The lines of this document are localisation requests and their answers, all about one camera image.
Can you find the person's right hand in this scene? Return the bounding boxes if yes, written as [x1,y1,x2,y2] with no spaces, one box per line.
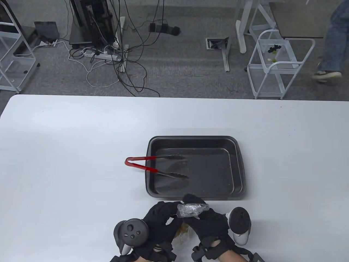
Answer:
[183,194,237,260]

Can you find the person's left hand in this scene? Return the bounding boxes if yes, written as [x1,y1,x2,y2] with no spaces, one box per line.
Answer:
[134,201,183,262]

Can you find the yellow lacy cookie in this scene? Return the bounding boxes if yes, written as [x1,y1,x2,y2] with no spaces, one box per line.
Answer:
[176,224,192,242]

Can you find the clear plastic bakery bag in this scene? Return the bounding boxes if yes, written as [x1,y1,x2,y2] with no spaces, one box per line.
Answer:
[173,202,210,243]

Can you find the red-handled metal tongs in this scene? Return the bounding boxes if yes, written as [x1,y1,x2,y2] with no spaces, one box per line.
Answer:
[125,155,189,180]

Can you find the person's right forearm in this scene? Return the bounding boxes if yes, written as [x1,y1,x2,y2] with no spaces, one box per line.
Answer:
[217,250,249,262]

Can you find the black metal baking tray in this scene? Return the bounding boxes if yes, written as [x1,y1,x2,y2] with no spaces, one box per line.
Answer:
[145,136,246,201]

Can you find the white power strip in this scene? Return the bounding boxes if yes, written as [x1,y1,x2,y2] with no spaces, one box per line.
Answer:
[83,49,122,62]

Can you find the floor outlet box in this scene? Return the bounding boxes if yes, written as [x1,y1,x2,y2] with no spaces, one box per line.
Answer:
[205,37,229,50]

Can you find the black power adapter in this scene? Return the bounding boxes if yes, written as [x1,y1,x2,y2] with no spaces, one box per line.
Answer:
[149,23,181,36]

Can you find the black equipment stand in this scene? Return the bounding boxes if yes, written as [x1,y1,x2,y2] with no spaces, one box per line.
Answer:
[69,0,118,49]

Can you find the brown desk board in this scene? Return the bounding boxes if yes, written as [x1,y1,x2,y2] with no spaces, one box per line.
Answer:
[269,2,324,39]

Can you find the white metal rack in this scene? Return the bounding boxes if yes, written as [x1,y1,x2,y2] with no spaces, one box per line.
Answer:
[0,0,41,94]

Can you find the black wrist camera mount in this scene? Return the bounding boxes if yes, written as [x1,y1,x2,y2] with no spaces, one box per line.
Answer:
[192,244,207,262]

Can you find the tangle of floor cables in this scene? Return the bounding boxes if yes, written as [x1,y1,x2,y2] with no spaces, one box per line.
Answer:
[64,0,165,97]

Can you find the white wire utility cart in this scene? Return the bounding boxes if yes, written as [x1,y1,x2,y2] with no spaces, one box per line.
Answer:
[247,29,316,100]

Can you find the white metal floor rail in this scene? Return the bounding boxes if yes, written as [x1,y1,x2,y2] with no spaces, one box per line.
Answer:
[119,16,129,73]

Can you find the white desk frame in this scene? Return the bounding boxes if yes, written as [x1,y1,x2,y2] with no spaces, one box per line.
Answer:
[222,0,287,72]

